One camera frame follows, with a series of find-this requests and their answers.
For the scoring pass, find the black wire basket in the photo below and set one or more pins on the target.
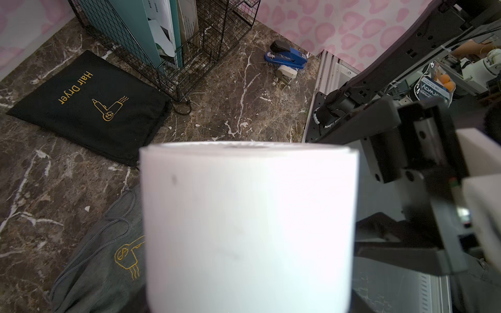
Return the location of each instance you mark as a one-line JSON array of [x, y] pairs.
[[222, 25]]

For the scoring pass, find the black pouch at back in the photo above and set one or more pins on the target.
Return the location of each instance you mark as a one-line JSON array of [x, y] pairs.
[[97, 106]]

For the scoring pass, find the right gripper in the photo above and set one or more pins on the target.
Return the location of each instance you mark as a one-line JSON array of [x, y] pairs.
[[416, 148]]

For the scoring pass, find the white hair dryer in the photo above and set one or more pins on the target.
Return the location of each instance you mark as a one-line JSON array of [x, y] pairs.
[[248, 226]]

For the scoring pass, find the blue stapler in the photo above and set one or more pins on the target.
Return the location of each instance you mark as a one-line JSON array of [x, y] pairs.
[[282, 53]]

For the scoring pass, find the beige staple remover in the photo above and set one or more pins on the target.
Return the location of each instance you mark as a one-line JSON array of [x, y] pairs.
[[286, 74]]

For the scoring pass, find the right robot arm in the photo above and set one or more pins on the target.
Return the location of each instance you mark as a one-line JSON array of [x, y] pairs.
[[442, 24]]

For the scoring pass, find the grey hair dryer pouch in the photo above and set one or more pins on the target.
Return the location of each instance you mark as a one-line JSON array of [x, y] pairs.
[[106, 272]]

